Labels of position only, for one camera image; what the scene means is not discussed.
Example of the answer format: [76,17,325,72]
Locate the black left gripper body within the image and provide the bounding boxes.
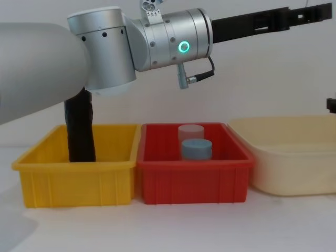
[211,10,261,45]

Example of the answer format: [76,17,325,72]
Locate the cream plastic basin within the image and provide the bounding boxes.
[226,115,336,197]

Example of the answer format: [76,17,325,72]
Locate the translucent white cylinder container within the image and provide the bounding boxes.
[177,124,205,148]

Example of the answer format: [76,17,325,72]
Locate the blue-grey cylinder container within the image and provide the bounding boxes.
[181,139,213,161]

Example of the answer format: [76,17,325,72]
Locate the red plastic bin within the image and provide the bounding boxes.
[136,122,256,205]

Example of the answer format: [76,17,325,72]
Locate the white table cloth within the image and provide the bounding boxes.
[0,145,336,252]

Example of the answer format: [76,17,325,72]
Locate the yellow plastic bin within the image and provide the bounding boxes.
[10,124,143,209]

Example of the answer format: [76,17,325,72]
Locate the dark cable with silver plug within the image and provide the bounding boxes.
[176,55,216,90]

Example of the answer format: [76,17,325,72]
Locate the black cable sleeve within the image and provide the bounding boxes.
[64,88,97,163]

